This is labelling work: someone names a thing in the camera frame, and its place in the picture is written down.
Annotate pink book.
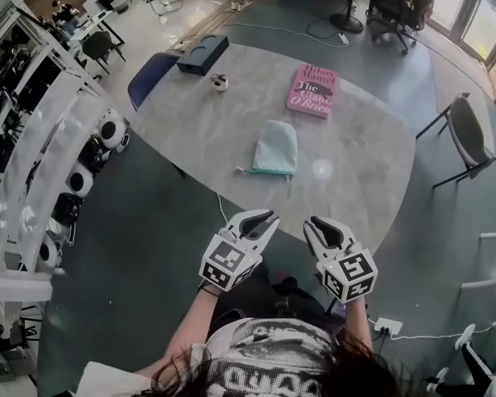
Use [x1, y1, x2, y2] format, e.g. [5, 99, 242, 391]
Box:
[286, 63, 339, 120]

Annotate black floor fan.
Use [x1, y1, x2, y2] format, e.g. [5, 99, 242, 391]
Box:
[329, 0, 365, 33]

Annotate wooden plank strip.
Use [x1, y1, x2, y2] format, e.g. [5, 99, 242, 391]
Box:
[169, 0, 236, 53]

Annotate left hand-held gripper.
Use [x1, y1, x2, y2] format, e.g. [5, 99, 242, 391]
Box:
[198, 208, 281, 293]

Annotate white metal frame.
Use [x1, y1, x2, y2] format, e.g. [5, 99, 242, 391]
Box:
[458, 232, 496, 330]

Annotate small white plant pot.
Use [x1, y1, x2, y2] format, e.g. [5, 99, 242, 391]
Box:
[209, 72, 231, 93]

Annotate white round robot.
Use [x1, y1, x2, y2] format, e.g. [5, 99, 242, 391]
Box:
[65, 161, 95, 200]
[97, 112, 131, 153]
[36, 232, 63, 270]

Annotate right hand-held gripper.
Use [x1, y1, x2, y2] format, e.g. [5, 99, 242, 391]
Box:
[302, 216, 379, 304]

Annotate person's patterned shirt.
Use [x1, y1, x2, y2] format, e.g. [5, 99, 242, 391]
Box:
[82, 316, 348, 397]

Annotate mint green drawstring pouch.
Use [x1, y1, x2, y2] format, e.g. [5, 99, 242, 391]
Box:
[236, 120, 298, 184]

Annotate pile of black equipment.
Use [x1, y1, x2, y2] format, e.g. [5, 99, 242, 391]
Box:
[0, 35, 42, 189]

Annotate white cable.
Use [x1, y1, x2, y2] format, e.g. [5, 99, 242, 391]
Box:
[217, 192, 229, 225]
[390, 304, 496, 342]

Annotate black office chair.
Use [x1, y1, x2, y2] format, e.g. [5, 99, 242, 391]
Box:
[365, 0, 433, 55]

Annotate dark blue box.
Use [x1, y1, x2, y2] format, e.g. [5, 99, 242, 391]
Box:
[176, 34, 231, 75]

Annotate person's left forearm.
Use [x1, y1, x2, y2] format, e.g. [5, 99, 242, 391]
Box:
[165, 290, 224, 363]

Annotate person's right forearm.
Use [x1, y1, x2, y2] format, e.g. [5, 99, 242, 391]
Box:
[345, 299, 374, 353]

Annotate person's black trousers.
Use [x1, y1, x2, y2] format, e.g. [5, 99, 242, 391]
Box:
[214, 262, 336, 326]

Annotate black round robot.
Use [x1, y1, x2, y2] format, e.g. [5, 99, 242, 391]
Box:
[51, 192, 82, 227]
[78, 134, 108, 173]

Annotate blue chair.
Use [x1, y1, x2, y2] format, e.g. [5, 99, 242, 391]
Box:
[127, 51, 182, 113]

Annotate white desk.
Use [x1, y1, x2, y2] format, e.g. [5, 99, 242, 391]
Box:
[65, 8, 127, 53]

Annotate white shelf rack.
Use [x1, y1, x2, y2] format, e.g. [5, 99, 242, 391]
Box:
[0, 0, 129, 301]

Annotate grey chair with black frame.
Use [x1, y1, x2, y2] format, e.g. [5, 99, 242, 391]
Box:
[416, 93, 496, 189]

